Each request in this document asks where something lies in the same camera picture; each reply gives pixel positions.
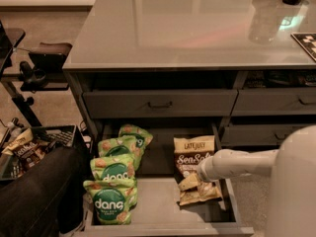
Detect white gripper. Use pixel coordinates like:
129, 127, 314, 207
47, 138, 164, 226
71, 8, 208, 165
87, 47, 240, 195
178, 149, 230, 191

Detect brown sea salt chip bag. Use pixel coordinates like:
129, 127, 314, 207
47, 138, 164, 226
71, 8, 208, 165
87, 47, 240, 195
174, 135, 221, 206

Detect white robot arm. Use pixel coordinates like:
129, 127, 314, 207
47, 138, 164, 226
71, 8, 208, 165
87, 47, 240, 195
179, 125, 316, 237

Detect open grey middle drawer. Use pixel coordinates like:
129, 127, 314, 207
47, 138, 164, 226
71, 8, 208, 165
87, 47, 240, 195
76, 122, 254, 237

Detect rear green dang chip bag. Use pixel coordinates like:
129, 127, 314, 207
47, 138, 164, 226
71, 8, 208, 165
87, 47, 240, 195
118, 123, 153, 151

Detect green dang chip bag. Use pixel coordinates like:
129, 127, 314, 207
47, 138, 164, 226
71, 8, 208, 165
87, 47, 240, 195
98, 135, 143, 169
83, 180, 138, 225
90, 154, 135, 182
118, 123, 153, 151

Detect front green dang chip bag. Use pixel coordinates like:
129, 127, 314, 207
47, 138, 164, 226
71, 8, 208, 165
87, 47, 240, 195
83, 180, 138, 225

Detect grey top right drawer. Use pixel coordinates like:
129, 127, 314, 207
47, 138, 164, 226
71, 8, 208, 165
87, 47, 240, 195
232, 88, 316, 117

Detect grey top left drawer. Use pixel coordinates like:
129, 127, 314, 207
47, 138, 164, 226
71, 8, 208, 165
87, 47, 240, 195
82, 89, 237, 119

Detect grey counter cabinet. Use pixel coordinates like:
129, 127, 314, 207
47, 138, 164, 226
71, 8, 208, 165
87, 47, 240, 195
63, 0, 316, 146

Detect brown chip bag in crate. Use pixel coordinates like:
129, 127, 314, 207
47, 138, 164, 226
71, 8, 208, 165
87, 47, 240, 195
2, 128, 48, 171

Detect black plastic crate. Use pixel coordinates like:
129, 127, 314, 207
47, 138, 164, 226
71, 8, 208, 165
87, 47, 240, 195
0, 125, 87, 183

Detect black stand with tray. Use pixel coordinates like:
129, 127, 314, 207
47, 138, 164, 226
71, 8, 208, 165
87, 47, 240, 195
0, 22, 72, 126

